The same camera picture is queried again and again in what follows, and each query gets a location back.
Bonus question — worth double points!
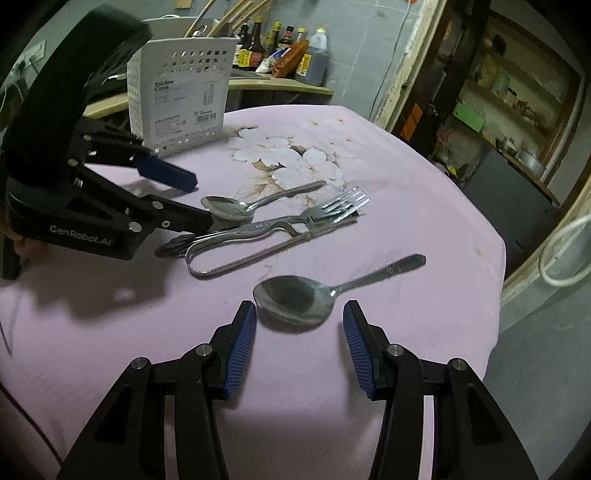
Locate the metal pot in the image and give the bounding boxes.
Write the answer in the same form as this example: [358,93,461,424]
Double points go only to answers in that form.
[517,148,546,179]

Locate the metal tongs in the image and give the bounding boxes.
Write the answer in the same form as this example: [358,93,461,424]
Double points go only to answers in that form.
[185,215,360,279]

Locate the white hose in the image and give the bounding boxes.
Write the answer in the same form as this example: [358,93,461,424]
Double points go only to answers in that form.
[538,217,591,287]

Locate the green box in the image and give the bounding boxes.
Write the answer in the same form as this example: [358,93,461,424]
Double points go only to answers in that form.
[452,102,486,134]

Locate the pink floral tablecloth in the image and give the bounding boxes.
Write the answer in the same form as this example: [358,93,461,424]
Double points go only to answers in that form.
[0,105,506,480]

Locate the wooden countertop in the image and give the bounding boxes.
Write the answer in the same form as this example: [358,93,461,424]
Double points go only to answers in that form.
[85,76,334,119]

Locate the person's left hand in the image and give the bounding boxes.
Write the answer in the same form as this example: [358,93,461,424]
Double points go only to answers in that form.
[13,233,52,265]

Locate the large dark liquid jug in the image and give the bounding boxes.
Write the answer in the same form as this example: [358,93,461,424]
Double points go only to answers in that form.
[295,28,331,86]

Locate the grey cabinet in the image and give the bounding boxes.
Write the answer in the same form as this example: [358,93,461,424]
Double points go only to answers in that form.
[462,148,562,278]

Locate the small metal spoon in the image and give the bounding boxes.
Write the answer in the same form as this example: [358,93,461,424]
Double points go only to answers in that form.
[201,181,327,221]

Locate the large metal spoon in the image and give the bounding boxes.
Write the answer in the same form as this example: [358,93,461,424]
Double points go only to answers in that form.
[253,254,426,328]

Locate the dark pump bottle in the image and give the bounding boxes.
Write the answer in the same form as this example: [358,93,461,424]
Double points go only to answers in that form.
[233,25,252,70]

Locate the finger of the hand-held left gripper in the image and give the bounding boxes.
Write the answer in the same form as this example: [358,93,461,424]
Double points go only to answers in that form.
[74,164,214,232]
[85,121,198,193]

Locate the white packet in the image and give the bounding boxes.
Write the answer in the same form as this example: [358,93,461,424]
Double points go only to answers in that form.
[256,48,282,73]

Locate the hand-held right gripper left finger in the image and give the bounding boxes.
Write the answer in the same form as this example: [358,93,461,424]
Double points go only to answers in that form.
[55,300,257,480]

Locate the white perforated utensil holder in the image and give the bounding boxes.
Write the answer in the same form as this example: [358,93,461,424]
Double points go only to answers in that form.
[127,17,239,155]

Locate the metal fork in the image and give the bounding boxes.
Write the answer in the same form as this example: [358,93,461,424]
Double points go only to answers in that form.
[240,187,371,232]
[154,222,278,259]

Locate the wooden door frame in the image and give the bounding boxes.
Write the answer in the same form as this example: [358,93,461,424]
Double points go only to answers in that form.
[369,0,591,305]

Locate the dark soy sauce bottle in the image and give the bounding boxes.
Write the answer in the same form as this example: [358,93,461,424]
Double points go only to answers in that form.
[247,17,267,70]

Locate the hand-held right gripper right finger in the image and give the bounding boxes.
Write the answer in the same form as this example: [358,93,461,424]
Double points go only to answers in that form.
[342,300,539,480]

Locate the pantry shelf unit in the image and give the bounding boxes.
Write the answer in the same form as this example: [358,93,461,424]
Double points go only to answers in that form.
[457,14,583,158]

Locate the orange brown packet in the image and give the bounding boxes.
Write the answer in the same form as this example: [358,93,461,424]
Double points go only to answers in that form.
[271,39,310,78]

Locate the yellow cap sauce bottle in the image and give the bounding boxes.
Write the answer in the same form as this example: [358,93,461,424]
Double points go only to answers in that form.
[265,22,282,58]

